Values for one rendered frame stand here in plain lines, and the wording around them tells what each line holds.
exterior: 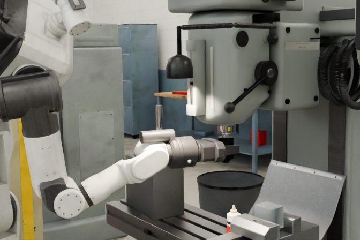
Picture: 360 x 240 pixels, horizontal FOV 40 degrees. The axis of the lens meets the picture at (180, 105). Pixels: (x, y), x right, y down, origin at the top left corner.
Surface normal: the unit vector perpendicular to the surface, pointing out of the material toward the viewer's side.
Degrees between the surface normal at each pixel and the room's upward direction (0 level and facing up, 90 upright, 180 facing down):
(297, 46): 90
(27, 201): 90
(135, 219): 90
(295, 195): 63
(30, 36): 57
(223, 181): 86
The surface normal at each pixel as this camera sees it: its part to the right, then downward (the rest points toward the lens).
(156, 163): 0.37, 0.14
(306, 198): -0.72, -0.40
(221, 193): -0.36, 0.17
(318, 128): -0.80, 0.07
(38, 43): 0.69, -0.50
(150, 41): 0.60, 0.07
